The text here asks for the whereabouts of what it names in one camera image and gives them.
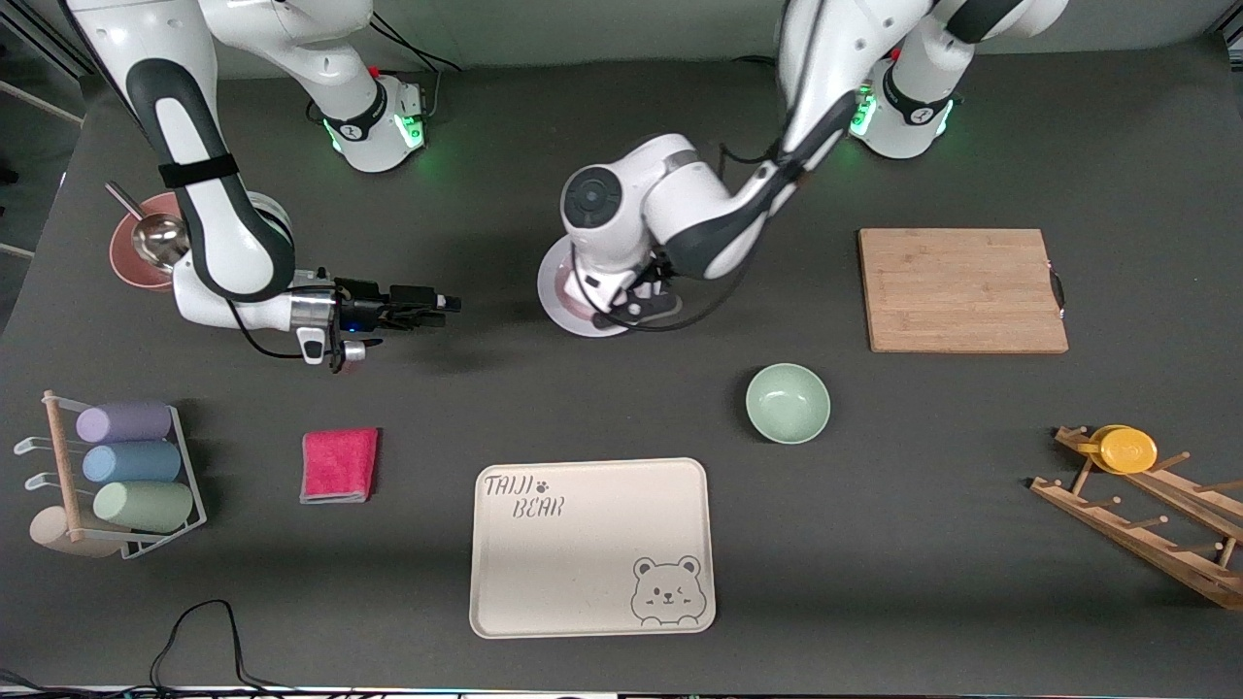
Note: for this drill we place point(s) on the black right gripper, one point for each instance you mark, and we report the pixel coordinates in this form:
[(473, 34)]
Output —
[(361, 300)]

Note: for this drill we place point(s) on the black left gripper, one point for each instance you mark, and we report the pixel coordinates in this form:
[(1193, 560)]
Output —
[(652, 274)]

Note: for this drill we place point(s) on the white round plate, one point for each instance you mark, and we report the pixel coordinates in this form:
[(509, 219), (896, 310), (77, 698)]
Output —
[(563, 316)]

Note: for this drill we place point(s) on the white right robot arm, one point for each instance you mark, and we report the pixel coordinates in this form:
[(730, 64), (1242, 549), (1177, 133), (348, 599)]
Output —
[(233, 252)]

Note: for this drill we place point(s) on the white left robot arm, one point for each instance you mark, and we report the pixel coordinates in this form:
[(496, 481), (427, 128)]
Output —
[(680, 194)]

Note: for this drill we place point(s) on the pink folded cloth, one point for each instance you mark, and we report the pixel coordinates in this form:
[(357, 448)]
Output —
[(339, 466)]

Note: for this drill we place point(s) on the pale green bowl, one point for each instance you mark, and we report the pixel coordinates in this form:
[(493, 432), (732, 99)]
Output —
[(788, 404)]

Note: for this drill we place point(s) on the metal scoop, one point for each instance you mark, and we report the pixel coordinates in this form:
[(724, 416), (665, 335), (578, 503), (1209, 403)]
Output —
[(157, 238)]

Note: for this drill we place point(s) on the pink ribbed bowl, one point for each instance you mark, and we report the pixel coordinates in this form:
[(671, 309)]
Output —
[(131, 267)]

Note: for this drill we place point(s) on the cream bear print tray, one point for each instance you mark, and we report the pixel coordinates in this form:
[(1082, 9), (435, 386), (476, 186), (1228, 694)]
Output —
[(583, 563)]

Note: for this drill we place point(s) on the wooden cutting board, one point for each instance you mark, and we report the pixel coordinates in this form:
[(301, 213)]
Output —
[(961, 291)]

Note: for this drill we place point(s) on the purple cup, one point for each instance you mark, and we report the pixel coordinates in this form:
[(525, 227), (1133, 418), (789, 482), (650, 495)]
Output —
[(126, 422)]

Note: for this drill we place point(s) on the blue cup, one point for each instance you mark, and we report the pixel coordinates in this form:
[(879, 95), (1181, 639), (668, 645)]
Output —
[(134, 463)]

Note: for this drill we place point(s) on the green cup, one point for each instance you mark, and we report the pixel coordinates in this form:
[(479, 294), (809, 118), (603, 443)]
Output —
[(146, 506)]

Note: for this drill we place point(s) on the beige cup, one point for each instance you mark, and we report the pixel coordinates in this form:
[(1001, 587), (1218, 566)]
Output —
[(53, 534)]

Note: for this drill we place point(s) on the yellow plastic cup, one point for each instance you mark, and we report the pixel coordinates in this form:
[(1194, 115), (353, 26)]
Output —
[(1126, 450)]

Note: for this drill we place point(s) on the wooden dish drying rack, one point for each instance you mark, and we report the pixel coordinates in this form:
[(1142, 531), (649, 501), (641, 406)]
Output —
[(1156, 544)]

